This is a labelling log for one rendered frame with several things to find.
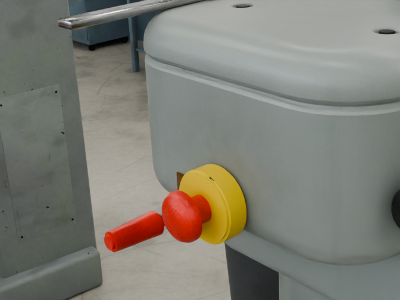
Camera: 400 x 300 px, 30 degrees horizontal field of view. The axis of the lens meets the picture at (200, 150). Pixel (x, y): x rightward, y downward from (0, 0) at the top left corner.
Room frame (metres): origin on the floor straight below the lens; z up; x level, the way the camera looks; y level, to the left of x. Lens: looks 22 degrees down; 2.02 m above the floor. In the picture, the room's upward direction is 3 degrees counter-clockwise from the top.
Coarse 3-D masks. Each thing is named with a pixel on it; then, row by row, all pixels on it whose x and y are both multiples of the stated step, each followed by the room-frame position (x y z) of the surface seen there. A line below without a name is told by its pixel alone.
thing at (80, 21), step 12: (156, 0) 0.62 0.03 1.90; (168, 0) 0.62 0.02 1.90; (180, 0) 0.63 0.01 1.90; (192, 0) 0.64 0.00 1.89; (204, 0) 0.65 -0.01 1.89; (96, 12) 0.59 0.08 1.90; (108, 12) 0.59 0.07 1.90; (120, 12) 0.59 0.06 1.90; (132, 12) 0.60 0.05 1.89; (144, 12) 0.61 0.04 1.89; (60, 24) 0.57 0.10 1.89; (72, 24) 0.56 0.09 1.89; (84, 24) 0.57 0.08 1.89
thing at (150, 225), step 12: (144, 216) 0.59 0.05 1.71; (156, 216) 0.60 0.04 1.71; (120, 228) 0.58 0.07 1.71; (132, 228) 0.58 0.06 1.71; (144, 228) 0.58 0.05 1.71; (156, 228) 0.59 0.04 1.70; (108, 240) 0.57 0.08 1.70; (120, 240) 0.57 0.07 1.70; (132, 240) 0.57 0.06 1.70; (144, 240) 0.58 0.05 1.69
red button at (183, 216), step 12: (180, 192) 0.50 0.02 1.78; (168, 204) 0.49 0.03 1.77; (180, 204) 0.49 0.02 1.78; (192, 204) 0.49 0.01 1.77; (204, 204) 0.50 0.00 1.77; (168, 216) 0.49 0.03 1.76; (180, 216) 0.48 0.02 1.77; (192, 216) 0.48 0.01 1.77; (204, 216) 0.50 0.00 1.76; (168, 228) 0.49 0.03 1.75; (180, 228) 0.48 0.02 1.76; (192, 228) 0.48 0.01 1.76; (180, 240) 0.49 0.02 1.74; (192, 240) 0.48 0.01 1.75
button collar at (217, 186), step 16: (192, 176) 0.52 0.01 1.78; (208, 176) 0.50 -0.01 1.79; (224, 176) 0.51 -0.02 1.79; (192, 192) 0.52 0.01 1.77; (208, 192) 0.50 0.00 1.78; (224, 192) 0.49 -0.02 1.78; (240, 192) 0.50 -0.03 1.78; (224, 208) 0.49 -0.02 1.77; (240, 208) 0.49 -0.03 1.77; (208, 224) 0.50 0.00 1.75; (224, 224) 0.49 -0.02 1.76; (240, 224) 0.49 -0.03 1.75; (208, 240) 0.50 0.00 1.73; (224, 240) 0.49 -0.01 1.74
